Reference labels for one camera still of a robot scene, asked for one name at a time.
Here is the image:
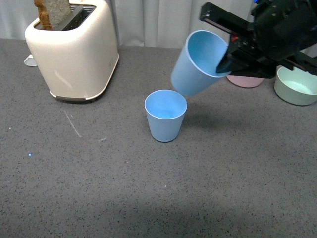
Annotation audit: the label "pink bowl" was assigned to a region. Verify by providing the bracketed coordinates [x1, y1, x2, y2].
[227, 75, 264, 88]

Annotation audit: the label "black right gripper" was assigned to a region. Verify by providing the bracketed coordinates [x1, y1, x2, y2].
[200, 0, 317, 78]

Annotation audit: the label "blue cup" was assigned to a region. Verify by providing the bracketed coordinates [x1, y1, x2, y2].
[144, 90, 188, 142]
[171, 30, 230, 96]

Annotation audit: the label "grey toaster lever knob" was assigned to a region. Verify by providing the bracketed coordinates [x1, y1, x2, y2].
[24, 54, 37, 67]

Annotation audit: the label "slice of toast bread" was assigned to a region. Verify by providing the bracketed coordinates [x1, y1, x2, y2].
[33, 0, 72, 30]

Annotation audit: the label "cream white toaster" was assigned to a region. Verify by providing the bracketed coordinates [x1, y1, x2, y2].
[25, 0, 119, 101]

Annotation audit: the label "green bowl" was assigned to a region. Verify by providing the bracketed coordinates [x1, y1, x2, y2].
[274, 67, 317, 106]

